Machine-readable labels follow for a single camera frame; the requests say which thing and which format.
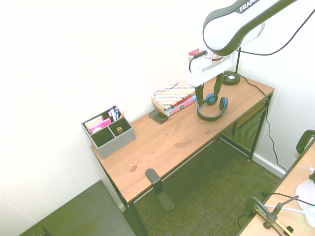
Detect black calculator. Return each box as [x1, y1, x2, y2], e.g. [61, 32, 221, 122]
[148, 110, 169, 124]

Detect grey fabric desk organizer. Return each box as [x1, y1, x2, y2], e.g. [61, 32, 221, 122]
[81, 108, 137, 159]

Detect beige notepad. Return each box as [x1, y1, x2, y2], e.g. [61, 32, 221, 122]
[84, 115, 103, 131]

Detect black mesh desk panel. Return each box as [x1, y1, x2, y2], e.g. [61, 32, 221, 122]
[219, 98, 269, 160]

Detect black metal headphone hanger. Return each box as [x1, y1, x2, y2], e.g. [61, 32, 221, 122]
[145, 168, 176, 213]

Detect red spine book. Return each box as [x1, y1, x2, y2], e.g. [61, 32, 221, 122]
[169, 94, 197, 111]

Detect black curved handle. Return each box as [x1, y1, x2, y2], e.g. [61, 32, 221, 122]
[295, 129, 315, 158]

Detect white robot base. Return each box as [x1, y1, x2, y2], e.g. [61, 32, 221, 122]
[295, 167, 315, 210]

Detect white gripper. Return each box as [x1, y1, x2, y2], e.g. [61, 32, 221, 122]
[186, 54, 235, 107]

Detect black lamp power cable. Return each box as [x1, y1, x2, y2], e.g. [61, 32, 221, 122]
[240, 75, 287, 173]

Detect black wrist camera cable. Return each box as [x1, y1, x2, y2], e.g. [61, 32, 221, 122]
[188, 50, 207, 72]

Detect grey metal camera mount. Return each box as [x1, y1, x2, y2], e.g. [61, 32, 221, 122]
[262, 195, 300, 230]

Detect blue spine book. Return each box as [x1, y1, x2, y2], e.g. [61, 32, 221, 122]
[164, 98, 198, 117]

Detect yellow black tool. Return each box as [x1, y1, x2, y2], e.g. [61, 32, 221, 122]
[255, 208, 294, 236]

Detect pink sticky note pad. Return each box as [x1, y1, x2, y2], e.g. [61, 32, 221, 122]
[88, 118, 112, 135]

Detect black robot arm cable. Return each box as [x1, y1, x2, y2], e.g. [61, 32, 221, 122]
[237, 0, 315, 56]

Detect colourful patterned notebook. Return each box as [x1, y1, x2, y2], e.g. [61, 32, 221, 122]
[151, 81, 197, 109]

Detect black desk lamp base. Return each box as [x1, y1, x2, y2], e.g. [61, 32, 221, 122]
[222, 48, 242, 87]

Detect black table clamp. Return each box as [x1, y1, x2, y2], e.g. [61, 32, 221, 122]
[244, 195, 268, 222]

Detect blue black headphones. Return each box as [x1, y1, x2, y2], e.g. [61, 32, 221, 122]
[196, 92, 229, 122]

